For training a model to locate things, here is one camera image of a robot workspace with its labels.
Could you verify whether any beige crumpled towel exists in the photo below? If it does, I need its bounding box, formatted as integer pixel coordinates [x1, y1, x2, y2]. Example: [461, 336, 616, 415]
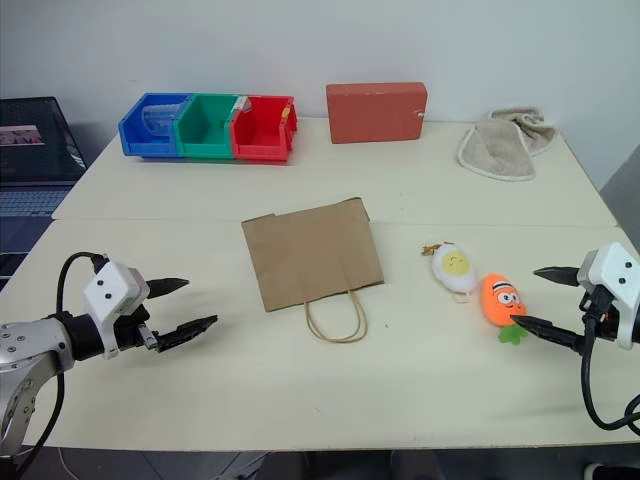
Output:
[455, 105, 559, 182]

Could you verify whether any red-brown rectangular block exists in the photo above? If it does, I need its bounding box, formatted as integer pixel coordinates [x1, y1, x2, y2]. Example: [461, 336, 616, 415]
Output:
[325, 81, 429, 146]

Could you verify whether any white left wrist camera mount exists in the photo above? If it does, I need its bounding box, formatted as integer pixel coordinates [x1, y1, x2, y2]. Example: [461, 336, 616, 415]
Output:
[82, 260, 150, 359]

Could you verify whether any red plastic storage bin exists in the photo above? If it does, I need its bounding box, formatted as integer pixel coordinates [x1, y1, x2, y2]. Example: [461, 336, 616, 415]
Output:
[230, 94, 300, 164]

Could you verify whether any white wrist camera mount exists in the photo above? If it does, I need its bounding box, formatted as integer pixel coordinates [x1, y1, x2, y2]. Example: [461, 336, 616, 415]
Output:
[579, 242, 640, 350]
[82, 260, 150, 359]

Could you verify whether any brown paper bag with handles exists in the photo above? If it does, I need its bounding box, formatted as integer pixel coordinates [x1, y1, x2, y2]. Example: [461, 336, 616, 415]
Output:
[241, 196, 386, 345]

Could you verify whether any orange carrot plush toy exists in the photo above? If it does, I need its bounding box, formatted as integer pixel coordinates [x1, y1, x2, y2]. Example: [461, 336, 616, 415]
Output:
[479, 272, 530, 346]

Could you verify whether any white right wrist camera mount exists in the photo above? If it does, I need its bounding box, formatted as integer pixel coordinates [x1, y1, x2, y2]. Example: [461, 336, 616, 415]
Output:
[579, 242, 640, 350]

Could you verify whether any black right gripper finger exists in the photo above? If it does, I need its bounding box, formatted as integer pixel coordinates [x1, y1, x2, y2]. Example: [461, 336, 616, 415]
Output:
[533, 266, 581, 288]
[510, 314, 585, 356]

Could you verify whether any blue plastic storage bin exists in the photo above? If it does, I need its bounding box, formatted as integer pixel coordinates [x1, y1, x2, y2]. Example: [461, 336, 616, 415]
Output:
[117, 92, 194, 162]

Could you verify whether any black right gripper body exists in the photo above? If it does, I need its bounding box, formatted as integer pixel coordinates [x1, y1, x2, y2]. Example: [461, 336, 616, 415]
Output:
[576, 268, 620, 352]

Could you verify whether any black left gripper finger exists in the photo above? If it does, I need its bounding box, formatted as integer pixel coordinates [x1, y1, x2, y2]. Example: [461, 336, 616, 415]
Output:
[155, 314, 220, 354]
[144, 277, 192, 302]

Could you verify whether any black laptop computer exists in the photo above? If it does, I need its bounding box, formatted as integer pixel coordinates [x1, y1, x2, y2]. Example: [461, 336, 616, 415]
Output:
[0, 96, 90, 222]

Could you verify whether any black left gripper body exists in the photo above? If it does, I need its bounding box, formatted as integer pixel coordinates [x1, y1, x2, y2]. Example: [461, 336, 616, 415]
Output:
[111, 304, 167, 354]

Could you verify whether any white egg plush toy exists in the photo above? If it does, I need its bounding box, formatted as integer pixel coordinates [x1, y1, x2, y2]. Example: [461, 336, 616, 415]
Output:
[421, 241, 480, 305]

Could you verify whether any green plastic storage bin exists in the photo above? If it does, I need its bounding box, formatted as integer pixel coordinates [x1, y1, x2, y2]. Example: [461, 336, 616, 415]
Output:
[173, 93, 247, 162]

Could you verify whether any black rounded object white rim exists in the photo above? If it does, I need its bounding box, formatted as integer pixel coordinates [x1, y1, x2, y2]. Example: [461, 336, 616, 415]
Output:
[583, 462, 640, 480]

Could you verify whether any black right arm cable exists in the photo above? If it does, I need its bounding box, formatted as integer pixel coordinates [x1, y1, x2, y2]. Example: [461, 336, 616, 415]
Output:
[578, 288, 640, 459]

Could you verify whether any clear plastic cup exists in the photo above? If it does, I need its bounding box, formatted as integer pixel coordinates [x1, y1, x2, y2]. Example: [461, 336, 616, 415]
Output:
[141, 102, 182, 138]

